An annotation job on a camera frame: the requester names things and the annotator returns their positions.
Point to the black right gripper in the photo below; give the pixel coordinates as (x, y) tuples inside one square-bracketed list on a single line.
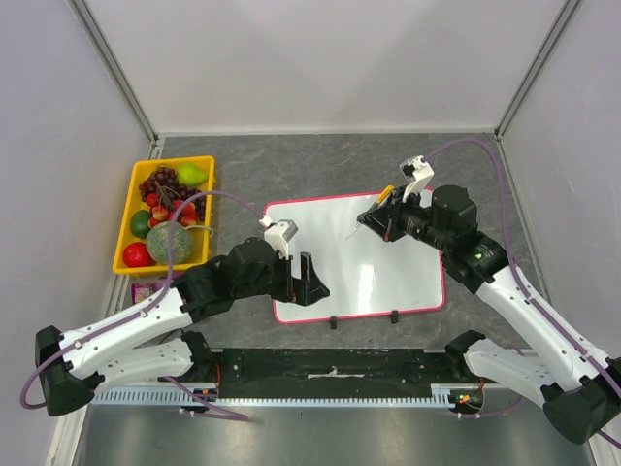
[(391, 219)]

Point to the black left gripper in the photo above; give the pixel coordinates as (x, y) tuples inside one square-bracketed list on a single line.
[(307, 290)]

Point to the pink framed whiteboard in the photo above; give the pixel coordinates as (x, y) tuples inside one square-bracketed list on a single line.
[(366, 276)]

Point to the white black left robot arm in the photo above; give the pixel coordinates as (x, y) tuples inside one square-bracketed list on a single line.
[(74, 366)]

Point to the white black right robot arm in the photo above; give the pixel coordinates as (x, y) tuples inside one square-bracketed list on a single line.
[(576, 384)]

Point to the pale green melon stem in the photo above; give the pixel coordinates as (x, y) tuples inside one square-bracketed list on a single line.
[(204, 229)]

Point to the red cherry cluster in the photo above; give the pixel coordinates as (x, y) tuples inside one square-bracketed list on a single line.
[(160, 211)]

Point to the green netted melon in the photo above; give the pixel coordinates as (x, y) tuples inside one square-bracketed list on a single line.
[(168, 240)]

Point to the green pear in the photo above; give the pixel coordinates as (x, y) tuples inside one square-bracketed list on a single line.
[(191, 175)]

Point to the purple snack packet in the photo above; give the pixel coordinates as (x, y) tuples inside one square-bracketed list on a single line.
[(142, 290)]

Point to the red apple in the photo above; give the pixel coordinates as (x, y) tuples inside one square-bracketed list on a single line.
[(136, 255)]

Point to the purple grape bunch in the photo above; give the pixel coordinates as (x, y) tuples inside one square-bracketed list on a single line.
[(164, 182)]

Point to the green lime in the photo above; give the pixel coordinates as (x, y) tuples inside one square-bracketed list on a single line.
[(139, 224)]

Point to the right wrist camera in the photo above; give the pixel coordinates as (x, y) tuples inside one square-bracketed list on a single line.
[(418, 173)]

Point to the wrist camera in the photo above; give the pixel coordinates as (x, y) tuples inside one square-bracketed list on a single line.
[(278, 234), (418, 173)]

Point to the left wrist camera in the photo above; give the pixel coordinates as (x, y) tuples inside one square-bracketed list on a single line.
[(278, 234)]

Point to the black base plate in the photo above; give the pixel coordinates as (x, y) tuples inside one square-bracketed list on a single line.
[(327, 374)]

